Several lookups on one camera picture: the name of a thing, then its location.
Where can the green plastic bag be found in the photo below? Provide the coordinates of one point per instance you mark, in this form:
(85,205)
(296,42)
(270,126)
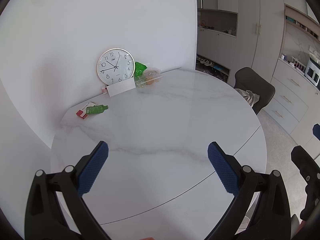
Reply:
(139,69)

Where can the beige cloth on chair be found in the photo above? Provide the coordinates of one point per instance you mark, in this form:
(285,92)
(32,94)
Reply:
(249,96)

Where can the clear bag with snack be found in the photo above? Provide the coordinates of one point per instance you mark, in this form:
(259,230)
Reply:
(148,77)

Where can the dark grey chair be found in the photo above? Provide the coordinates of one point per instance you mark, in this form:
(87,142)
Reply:
(247,79)

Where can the small pink box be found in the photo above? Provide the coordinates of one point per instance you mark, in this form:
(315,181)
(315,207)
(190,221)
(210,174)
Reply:
(104,89)

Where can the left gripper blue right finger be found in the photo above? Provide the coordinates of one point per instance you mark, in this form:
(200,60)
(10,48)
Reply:
(223,168)

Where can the white card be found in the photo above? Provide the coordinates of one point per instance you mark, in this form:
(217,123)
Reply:
(120,87)

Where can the white tall cupboard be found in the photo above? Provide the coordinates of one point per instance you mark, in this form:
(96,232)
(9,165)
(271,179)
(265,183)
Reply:
(241,33)

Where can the white drawer cabinet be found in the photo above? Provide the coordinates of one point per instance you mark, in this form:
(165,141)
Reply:
(295,106)

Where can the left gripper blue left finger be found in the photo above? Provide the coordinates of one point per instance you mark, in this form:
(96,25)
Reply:
(89,167)

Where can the small red box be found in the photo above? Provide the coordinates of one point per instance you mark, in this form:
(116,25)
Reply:
(81,113)

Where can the white round wall clock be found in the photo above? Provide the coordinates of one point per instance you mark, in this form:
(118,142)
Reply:
(115,65)

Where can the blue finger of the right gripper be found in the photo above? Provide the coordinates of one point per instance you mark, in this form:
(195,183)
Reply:
(316,131)
(308,168)

